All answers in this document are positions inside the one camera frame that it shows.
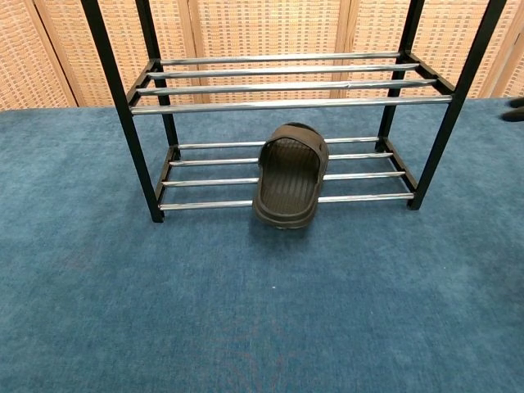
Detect black and chrome shoe rack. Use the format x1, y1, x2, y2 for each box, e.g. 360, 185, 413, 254
80, 0, 508, 224

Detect woven bamboo folding screen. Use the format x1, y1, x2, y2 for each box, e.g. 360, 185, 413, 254
0, 0, 524, 112

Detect black rubber slipper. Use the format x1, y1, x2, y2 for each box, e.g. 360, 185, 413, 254
252, 121, 331, 230

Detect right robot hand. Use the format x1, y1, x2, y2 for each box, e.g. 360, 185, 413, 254
501, 96, 524, 123

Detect blue carpet table cover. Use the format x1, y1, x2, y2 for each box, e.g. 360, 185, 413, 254
0, 97, 524, 393

